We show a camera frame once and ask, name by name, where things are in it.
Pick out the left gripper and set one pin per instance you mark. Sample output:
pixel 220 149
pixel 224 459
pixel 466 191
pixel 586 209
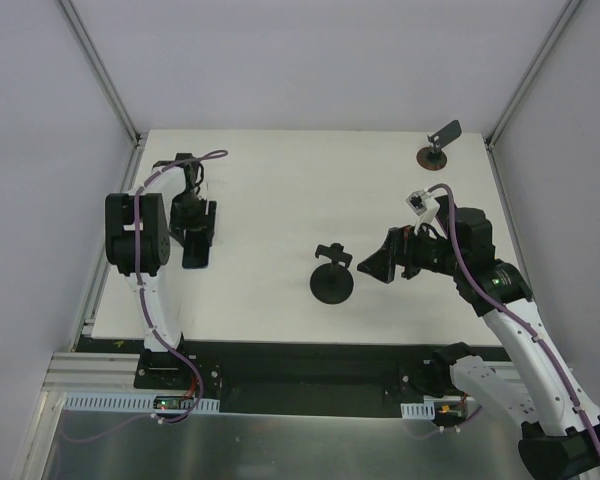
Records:
pixel 198 230

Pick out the right aluminium frame post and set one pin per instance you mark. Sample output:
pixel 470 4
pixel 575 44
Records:
pixel 557 30

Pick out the left aluminium frame post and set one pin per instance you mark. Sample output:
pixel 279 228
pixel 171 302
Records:
pixel 98 68

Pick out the black round-base phone stand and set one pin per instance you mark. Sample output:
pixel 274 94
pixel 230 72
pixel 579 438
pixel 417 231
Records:
pixel 332 283

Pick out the right white cable duct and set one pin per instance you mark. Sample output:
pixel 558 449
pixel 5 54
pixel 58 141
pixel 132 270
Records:
pixel 418 411

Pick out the brown-base phone stand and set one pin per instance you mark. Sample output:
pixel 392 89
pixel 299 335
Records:
pixel 432 157

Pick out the aluminium frame post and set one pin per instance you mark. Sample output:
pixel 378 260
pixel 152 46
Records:
pixel 98 68
pixel 557 30

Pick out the white cable duct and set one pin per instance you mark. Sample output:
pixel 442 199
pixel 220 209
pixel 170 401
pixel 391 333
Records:
pixel 138 403
pixel 418 411

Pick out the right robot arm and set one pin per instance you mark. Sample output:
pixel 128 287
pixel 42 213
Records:
pixel 556 422

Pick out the blue smartphone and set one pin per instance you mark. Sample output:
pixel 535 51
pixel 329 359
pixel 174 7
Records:
pixel 193 265

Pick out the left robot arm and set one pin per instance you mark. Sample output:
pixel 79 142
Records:
pixel 141 225

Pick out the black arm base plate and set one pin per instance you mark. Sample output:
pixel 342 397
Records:
pixel 360 381

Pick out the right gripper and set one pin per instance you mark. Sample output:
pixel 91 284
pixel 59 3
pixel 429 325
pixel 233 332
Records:
pixel 406 253

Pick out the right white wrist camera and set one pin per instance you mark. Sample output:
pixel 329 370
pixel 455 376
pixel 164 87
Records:
pixel 425 206

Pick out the left white cable duct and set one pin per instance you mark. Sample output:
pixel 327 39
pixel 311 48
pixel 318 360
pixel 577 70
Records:
pixel 138 403

